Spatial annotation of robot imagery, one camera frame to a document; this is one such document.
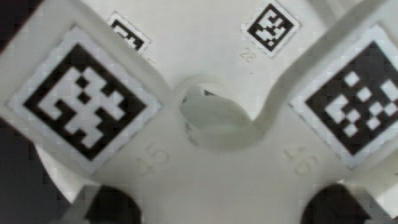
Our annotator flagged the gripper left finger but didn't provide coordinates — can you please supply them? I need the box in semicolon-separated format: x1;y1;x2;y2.
64;185;142;224

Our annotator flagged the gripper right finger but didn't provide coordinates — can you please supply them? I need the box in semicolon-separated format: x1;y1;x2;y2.
300;183;391;224

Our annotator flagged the white cylindrical table leg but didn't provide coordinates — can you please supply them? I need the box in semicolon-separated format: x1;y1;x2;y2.
179;86;250;133

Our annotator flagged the white cross-shaped table base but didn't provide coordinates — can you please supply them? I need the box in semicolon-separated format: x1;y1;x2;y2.
0;0;398;224

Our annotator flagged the white round table top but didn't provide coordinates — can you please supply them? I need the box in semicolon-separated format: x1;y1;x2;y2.
30;0;330;197

